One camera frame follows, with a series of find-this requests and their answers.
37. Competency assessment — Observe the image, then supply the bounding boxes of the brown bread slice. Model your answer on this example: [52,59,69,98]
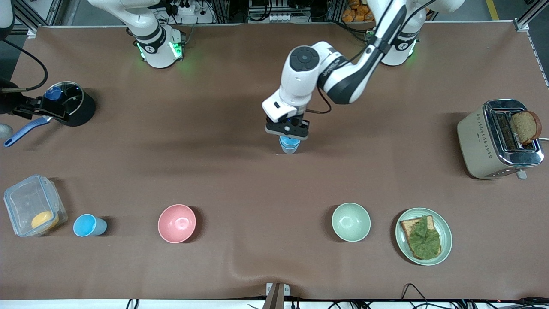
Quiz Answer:
[510,111,543,145]

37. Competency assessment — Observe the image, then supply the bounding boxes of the metal table edge bracket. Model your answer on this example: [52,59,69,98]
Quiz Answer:
[262,282,290,309]

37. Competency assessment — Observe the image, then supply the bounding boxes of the thin black cable loop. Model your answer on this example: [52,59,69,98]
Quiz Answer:
[401,283,429,309]

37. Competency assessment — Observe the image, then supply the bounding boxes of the orange snack bags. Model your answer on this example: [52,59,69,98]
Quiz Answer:
[342,0,380,23]

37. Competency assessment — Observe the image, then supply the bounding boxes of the pale green bowl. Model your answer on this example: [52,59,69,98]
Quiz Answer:
[331,202,371,243]

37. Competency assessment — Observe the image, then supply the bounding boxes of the green lettuce leaf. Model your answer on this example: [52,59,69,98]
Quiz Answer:
[407,216,442,260]

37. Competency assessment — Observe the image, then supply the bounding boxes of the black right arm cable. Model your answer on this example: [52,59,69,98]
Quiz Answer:
[2,39,48,91]

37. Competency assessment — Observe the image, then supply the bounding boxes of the clear plastic food container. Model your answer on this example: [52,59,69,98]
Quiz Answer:
[3,174,69,238]

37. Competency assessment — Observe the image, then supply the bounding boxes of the brown table cloth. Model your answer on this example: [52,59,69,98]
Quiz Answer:
[0,21,549,301]

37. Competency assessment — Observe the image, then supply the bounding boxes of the yellow round food piece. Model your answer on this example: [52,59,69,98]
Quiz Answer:
[31,210,60,231]

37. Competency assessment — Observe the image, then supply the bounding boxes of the aluminium frame profile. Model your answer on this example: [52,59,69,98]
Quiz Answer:
[15,0,65,35]
[515,0,549,31]

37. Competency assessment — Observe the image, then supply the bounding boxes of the beige chrome toaster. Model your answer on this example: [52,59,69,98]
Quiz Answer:
[456,100,545,180]

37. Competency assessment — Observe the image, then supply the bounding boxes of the glass lid blue knob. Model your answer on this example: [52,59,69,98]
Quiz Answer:
[44,81,84,117]

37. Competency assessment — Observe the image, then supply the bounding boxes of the power strip with plugs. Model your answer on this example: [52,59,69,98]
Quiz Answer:
[165,0,198,16]

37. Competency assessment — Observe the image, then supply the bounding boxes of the pale green plate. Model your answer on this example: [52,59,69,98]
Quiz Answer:
[395,207,453,267]

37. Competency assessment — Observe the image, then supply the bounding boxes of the black saucepan blue handle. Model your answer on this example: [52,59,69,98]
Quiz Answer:
[3,82,97,148]

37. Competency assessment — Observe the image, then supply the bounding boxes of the toast slice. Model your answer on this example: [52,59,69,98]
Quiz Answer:
[400,216,442,261]

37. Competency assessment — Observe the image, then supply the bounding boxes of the pink bowl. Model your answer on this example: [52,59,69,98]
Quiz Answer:
[157,204,197,244]

